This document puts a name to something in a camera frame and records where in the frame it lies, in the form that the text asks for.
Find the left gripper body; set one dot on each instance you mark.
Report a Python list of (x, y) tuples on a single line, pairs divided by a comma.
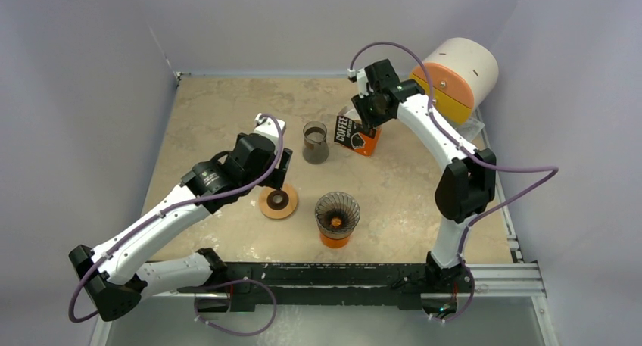
[(275, 179)]

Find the round drawer organizer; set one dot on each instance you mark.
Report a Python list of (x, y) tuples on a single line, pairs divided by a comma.
[(462, 74)]

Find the smoky grey glass dripper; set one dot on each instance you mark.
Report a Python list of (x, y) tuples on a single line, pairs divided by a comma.
[(337, 214)]

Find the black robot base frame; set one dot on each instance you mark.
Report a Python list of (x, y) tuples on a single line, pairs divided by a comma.
[(401, 285)]

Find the light bamboo dripper stand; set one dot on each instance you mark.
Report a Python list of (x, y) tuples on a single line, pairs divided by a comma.
[(278, 204)]

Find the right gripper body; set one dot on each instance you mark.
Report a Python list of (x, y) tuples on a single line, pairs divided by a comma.
[(363, 118)]

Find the grey glass carafe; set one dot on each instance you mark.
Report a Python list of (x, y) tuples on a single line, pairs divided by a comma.
[(316, 149)]

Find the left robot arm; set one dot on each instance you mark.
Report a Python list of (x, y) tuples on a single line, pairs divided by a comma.
[(115, 276)]

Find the paper leaflet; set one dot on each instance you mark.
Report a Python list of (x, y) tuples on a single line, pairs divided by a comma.
[(470, 129)]

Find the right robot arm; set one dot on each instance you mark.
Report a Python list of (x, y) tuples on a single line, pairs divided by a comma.
[(467, 183)]

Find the coffee paper filter box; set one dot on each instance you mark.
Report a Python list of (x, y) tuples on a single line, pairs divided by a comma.
[(351, 134)]

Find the orange glass carafe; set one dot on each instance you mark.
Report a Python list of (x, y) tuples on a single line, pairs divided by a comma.
[(334, 242)]

